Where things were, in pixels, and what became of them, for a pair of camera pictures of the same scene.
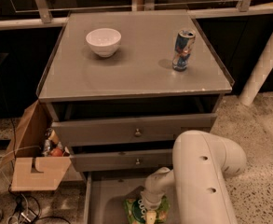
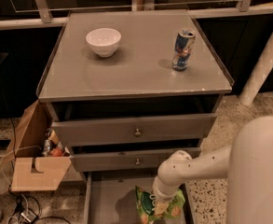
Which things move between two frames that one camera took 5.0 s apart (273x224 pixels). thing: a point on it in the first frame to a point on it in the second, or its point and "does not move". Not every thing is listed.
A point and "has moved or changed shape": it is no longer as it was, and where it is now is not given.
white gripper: (149, 199) to (161, 194)
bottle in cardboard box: (52, 135) does not move
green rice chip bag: (134, 212) has moved or changed shape
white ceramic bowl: (104, 41) does not move
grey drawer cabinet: (120, 86) does not move
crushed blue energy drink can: (183, 49) does not move
